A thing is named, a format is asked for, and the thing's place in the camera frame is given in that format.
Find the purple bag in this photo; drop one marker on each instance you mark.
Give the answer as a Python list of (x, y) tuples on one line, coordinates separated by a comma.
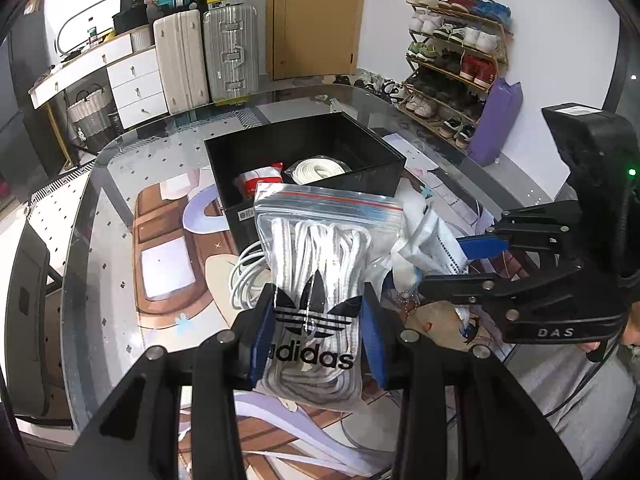
[(495, 120)]

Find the pile of dark shoes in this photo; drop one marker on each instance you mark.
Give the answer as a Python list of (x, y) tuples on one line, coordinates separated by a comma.
[(372, 87)]

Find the person's right hand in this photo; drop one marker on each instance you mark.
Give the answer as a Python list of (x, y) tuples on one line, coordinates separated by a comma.
[(632, 327)]

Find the rows of assorted shoes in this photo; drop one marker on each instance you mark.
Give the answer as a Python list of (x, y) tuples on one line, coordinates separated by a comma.
[(472, 67)]

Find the anime character pendant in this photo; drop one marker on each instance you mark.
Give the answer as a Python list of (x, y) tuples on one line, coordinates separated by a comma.
[(445, 325)]

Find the wooden door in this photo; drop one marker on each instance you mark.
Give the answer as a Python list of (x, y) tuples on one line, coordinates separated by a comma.
[(315, 15)]

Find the person's grey clothing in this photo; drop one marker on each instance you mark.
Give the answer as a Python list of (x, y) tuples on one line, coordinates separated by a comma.
[(555, 400)]

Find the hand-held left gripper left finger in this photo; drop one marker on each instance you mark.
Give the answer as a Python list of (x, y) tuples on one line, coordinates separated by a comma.
[(262, 335)]

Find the white drawer dresser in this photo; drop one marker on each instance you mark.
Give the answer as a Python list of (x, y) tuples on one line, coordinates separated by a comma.
[(135, 85)]

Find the black chair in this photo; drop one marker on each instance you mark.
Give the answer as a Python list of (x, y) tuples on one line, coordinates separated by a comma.
[(30, 310)]

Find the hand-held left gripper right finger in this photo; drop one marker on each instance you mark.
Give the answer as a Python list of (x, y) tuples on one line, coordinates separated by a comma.
[(374, 347)]

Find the cream hard suitcase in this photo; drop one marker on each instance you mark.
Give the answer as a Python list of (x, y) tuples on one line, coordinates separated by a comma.
[(180, 60)]

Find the woven grey basket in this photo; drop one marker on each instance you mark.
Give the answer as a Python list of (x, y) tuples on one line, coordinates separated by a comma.
[(90, 115)]

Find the black storage box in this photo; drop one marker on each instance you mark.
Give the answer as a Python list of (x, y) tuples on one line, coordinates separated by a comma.
[(350, 152)]

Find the clear bag of white shoelaces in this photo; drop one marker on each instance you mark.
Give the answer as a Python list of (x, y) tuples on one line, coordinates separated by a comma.
[(315, 265)]

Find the wooden shoe rack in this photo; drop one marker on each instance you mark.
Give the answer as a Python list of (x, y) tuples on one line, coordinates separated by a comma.
[(492, 25)]

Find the black handbag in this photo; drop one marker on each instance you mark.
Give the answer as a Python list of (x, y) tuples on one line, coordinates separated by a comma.
[(131, 7)]

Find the white oval mirror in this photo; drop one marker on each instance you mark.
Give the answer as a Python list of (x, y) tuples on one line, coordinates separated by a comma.
[(67, 22)]

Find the silver hard suitcase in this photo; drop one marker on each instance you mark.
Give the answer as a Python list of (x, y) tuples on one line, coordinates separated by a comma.
[(231, 55)]

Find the white plastic packet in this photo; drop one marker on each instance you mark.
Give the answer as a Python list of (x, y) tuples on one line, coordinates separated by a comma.
[(432, 245)]

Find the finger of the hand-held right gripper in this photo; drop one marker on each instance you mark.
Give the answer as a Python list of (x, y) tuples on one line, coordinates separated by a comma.
[(465, 287), (479, 248)]

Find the red and white packet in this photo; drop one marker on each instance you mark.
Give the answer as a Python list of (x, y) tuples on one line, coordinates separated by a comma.
[(260, 180)]

